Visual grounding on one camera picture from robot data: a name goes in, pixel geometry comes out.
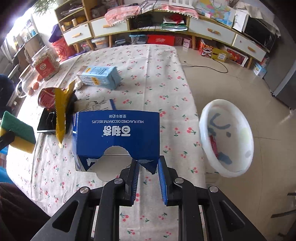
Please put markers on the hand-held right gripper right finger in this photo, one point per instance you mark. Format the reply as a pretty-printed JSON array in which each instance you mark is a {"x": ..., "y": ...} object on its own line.
[{"x": 163, "y": 183}]

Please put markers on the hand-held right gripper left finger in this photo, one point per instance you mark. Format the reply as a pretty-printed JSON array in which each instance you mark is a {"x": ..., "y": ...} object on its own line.
[{"x": 134, "y": 180}]

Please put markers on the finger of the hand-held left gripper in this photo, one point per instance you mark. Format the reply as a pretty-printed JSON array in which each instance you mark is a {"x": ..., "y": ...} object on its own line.
[{"x": 5, "y": 140}]

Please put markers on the green yellow sponge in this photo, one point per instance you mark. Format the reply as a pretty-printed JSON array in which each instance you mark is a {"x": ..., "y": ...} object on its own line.
[{"x": 16, "y": 127}]

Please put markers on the black glossy tablet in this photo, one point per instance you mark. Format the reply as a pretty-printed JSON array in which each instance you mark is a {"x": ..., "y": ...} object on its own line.
[{"x": 45, "y": 120}]

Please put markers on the blue biscuit box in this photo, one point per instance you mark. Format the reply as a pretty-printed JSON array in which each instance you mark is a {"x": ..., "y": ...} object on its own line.
[{"x": 115, "y": 134}]

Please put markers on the red can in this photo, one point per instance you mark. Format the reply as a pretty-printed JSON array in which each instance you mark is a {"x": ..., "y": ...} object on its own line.
[{"x": 46, "y": 96}]

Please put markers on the yellow snack wrapper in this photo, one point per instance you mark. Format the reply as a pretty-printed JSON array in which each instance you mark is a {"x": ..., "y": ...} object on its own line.
[{"x": 60, "y": 115}]

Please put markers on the black rectangular box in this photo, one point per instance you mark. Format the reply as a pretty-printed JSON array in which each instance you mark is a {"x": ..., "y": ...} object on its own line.
[{"x": 70, "y": 106}]

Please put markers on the white plastic bin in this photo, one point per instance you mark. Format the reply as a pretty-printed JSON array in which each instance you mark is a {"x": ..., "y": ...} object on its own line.
[{"x": 240, "y": 139}]

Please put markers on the light blue milk carton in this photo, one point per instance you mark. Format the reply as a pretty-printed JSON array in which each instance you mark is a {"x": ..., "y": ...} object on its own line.
[{"x": 99, "y": 76}]

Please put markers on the small orange fruit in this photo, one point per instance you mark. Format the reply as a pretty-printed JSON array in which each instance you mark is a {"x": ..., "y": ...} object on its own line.
[{"x": 35, "y": 85}]

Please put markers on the red wrapper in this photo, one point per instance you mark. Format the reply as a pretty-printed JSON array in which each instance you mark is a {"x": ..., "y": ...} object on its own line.
[{"x": 214, "y": 143}]

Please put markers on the blue wrapper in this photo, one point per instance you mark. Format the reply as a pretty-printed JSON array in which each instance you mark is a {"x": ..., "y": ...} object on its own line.
[{"x": 225, "y": 158}]

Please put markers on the person's dark clothing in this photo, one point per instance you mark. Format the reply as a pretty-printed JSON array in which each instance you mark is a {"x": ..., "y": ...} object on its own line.
[{"x": 18, "y": 213}]

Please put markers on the clear jar red label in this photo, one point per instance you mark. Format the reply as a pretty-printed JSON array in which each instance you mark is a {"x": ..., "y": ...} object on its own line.
[{"x": 46, "y": 66}]

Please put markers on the cherry print tablecloth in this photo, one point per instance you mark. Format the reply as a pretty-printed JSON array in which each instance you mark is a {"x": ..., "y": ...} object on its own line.
[{"x": 150, "y": 92}]

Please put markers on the red bag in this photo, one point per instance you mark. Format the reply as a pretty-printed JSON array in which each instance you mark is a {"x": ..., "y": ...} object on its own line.
[{"x": 63, "y": 49}]

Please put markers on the purple cloth bundle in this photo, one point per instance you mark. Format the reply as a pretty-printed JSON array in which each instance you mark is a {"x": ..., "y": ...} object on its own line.
[{"x": 55, "y": 34}]

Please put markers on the white cabinet drawer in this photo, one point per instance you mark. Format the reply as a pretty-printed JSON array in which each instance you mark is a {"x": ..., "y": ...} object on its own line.
[
  {"x": 76, "y": 34},
  {"x": 108, "y": 25},
  {"x": 249, "y": 47},
  {"x": 211, "y": 31}
]

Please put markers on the clear storage box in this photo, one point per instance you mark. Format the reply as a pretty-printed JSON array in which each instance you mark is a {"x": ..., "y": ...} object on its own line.
[{"x": 100, "y": 43}]

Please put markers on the yellow cardboard box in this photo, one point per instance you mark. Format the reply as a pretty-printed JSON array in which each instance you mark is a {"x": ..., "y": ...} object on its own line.
[{"x": 220, "y": 55}]

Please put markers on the colourful printed box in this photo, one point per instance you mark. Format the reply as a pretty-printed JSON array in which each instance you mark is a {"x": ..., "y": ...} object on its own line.
[{"x": 205, "y": 48}]

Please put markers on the clear box blue lid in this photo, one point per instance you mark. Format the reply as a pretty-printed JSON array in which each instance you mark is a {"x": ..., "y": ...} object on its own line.
[{"x": 138, "y": 39}]

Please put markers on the pink patterned box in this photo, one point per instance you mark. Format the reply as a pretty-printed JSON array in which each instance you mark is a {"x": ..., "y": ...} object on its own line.
[{"x": 186, "y": 42}]

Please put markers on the red flat box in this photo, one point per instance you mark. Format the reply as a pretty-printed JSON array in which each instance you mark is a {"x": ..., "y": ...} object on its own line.
[{"x": 161, "y": 39}]

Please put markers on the red gift box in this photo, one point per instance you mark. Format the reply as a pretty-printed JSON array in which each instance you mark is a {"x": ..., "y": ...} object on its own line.
[{"x": 238, "y": 57}]

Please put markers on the blue white box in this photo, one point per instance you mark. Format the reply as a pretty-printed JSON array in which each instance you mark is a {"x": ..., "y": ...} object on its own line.
[{"x": 259, "y": 69}]

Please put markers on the wooden tv cabinet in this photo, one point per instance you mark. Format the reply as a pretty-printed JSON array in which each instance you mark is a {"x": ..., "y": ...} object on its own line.
[{"x": 89, "y": 12}]

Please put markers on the green white bag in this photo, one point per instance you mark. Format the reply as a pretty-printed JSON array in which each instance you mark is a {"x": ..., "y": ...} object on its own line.
[{"x": 173, "y": 26}]

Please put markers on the black electronic box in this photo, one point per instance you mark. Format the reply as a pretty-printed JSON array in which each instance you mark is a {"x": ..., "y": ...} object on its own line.
[{"x": 141, "y": 20}]

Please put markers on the grey fridge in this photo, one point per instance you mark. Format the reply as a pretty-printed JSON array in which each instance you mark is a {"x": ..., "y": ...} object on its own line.
[{"x": 286, "y": 69}]

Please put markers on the pink cloth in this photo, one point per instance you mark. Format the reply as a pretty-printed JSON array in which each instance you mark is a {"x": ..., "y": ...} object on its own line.
[{"x": 120, "y": 12}]

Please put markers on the black microwave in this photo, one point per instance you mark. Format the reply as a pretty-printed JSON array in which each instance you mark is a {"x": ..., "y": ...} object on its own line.
[{"x": 259, "y": 31}]

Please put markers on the colourful map poster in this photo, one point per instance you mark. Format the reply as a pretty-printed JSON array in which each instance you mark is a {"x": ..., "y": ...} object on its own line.
[{"x": 219, "y": 11}]

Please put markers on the white cardboard box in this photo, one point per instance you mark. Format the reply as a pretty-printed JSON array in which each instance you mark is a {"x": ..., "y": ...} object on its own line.
[{"x": 240, "y": 19}]

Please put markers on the beige printed cloth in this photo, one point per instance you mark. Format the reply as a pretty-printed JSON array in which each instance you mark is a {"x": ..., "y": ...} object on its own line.
[{"x": 259, "y": 10}]

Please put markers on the white slatted frame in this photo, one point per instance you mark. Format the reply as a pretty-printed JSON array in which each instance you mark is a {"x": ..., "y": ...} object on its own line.
[{"x": 180, "y": 2}]

